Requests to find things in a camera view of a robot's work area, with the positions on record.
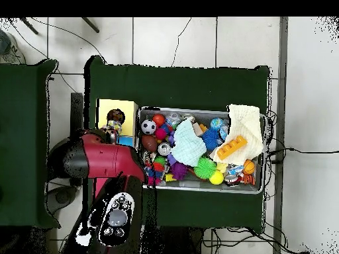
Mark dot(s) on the black drink can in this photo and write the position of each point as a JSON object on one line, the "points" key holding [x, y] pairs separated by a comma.
{"points": [[164, 148]]}

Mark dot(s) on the mint green cloth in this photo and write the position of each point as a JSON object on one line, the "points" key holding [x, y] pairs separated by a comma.
{"points": [[188, 145]]}

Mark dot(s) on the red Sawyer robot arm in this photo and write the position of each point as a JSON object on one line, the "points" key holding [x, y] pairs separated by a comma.
{"points": [[106, 158]]}

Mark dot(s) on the wooden box with three holes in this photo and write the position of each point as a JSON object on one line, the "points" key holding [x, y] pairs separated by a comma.
{"points": [[129, 116]]}

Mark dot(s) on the shallow mesh bin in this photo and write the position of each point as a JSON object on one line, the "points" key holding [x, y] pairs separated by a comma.
{"points": [[246, 187]]}

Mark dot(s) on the brown toy football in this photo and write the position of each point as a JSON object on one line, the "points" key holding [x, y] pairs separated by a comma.
{"points": [[149, 143]]}

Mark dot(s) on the black and white soccer ball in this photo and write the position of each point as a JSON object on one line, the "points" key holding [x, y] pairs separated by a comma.
{"points": [[148, 127]]}

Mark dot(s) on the blue spiky ball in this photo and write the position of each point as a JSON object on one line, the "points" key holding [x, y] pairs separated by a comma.
{"points": [[210, 139]]}

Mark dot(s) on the green spiky ball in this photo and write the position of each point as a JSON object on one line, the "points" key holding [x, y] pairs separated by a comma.
{"points": [[204, 168]]}

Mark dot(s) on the dark green tablecloth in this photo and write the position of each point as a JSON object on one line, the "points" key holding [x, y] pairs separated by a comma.
{"points": [[21, 158], [172, 87]]}

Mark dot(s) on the yellow ball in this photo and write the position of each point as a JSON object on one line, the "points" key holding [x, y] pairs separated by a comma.
{"points": [[216, 177]]}

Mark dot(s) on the orange toy brick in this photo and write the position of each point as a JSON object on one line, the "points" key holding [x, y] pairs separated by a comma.
{"points": [[230, 148]]}

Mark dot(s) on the cream knitted cloth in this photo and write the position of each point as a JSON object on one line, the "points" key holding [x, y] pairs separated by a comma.
{"points": [[246, 124]]}

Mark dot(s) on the small orange basketball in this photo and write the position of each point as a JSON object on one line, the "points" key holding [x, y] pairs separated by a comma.
{"points": [[249, 167]]}

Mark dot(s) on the black upright bar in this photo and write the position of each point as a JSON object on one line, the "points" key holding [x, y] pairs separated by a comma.
{"points": [[76, 111]]}

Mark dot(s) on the black tripod leg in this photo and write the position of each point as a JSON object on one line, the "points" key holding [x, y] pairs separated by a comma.
{"points": [[90, 25], [29, 25]]}

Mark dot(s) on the person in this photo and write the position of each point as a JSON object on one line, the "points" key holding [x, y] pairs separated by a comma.
{"points": [[10, 50]]}

